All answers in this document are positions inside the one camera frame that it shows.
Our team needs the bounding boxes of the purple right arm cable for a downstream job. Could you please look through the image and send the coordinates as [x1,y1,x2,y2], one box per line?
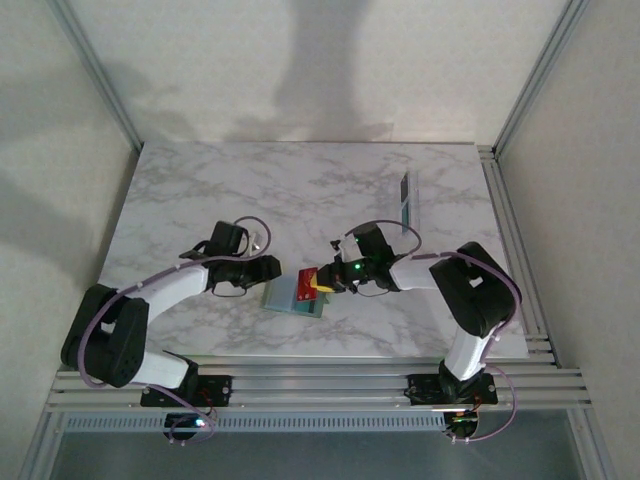
[344,219,525,445]

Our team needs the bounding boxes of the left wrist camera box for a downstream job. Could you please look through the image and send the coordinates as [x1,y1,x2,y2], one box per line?
[207,220,267,257]

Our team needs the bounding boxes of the aluminium frame leg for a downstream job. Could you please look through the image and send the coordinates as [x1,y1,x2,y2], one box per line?
[19,412,66,480]
[567,409,617,480]

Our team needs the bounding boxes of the green card holder wallet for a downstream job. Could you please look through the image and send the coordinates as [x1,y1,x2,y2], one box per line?
[260,273,332,320]

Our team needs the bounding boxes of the aluminium frame post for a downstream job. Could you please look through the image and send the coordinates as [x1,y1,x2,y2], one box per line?
[492,0,590,157]
[46,0,145,153]

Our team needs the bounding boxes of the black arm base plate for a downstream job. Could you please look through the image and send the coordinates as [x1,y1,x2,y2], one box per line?
[407,372,500,407]
[139,374,234,408]

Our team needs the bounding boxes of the aluminium side rail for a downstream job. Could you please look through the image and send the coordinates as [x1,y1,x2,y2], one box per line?
[477,144,559,366]

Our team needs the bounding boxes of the grey slotted cable duct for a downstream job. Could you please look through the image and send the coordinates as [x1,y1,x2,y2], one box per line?
[63,412,447,434]

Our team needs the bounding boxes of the red block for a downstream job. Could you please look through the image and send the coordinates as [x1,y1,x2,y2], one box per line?
[296,268,321,303]

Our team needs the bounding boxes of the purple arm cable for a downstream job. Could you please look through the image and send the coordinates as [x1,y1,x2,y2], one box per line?
[78,215,274,445]
[344,219,525,445]

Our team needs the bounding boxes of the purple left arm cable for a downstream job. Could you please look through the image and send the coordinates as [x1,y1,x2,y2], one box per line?
[78,215,274,445]

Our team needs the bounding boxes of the black round base connector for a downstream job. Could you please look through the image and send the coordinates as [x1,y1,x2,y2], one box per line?
[443,410,482,444]
[163,412,217,446]

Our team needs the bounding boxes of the aluminium frame rails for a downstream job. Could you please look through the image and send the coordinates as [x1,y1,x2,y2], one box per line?
[45,355,595,414]

